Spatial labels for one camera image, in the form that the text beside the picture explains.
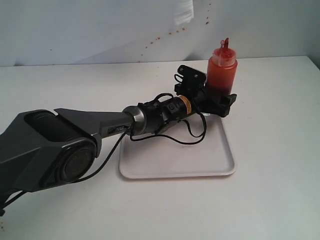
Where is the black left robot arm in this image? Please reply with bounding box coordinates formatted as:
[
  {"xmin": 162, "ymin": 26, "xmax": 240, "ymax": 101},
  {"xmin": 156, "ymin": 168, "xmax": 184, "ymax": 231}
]
[{"xmin": 0, "ymin": 84, "xmax": 237, "ymax": 201}]

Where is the white paper backdrop sheet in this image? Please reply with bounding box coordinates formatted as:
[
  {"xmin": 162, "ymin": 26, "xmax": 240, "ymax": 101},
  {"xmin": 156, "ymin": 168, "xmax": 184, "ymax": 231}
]
[{"xmin": 0, "ymin": 0, "xmax": 194, "ymax": 67}]

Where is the red sauce squeeze bottle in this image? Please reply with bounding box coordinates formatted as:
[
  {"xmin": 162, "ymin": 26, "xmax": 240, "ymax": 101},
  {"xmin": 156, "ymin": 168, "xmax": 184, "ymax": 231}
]
[{"xmin": 205, "ymin": 37, "xmax": 238, "ymax": 98}]

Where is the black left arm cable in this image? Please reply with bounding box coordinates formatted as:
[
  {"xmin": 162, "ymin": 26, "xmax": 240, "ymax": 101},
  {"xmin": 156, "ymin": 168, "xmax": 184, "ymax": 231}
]
[{"xmin": 0, "ymin": 92, "xmax": 208, "ymax": 208}]

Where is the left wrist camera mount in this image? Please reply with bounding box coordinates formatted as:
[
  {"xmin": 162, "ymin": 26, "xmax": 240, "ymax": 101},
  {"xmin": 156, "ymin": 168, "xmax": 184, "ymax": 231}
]
[{"xmin": 174, "ymin": 64, "xmax": 207, "ymax": 90}]

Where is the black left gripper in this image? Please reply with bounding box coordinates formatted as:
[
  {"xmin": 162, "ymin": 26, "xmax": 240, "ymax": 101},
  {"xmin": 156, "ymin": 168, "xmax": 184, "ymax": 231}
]
[{"xmin": 174, "ymin": 83, "xmax": 237, "ymax": 118}]

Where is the white rectangular tray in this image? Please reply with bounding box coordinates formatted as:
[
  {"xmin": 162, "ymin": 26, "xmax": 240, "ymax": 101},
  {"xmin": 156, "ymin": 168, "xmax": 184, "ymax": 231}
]
[{"xmin": 118, "ymin": 115, "xmax": 237, "ymax": 179}]

